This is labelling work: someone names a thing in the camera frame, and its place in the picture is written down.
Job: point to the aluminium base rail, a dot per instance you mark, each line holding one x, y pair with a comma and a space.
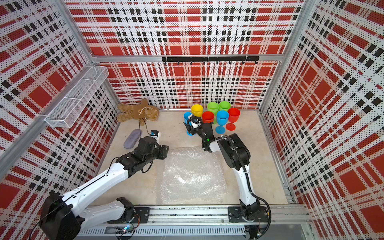
289, 222

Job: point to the green circuit board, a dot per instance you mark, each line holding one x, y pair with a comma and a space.
126, 231

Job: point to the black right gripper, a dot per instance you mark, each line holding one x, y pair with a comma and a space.
190, 128

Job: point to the green wine glass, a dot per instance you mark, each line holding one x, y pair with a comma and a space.
213, 108
224, 106

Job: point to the black hook rail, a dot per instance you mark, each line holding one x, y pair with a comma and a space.
241, 59

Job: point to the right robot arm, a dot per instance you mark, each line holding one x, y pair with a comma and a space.
237, 157

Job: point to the purple glass in bubble wrap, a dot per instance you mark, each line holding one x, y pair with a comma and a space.
132, 139

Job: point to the light blue glass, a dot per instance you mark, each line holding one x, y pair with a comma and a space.
222, 118

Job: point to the yellow glass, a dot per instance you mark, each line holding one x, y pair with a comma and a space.
197, 110

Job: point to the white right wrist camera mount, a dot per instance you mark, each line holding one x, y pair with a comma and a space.
195, 122

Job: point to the red glass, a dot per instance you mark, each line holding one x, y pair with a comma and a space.
234, 115

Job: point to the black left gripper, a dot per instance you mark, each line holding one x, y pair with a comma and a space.
163, 151

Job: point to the white wire mesh basket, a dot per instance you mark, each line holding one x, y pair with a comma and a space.
69, 108

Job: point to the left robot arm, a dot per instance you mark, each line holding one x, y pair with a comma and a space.
65, 216

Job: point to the bubble wrap sheet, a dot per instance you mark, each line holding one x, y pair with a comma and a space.
190, 175

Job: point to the pink glass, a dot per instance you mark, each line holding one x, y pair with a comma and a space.
208, 117

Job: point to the brown teddy bear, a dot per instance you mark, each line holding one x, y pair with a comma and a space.
140, 111

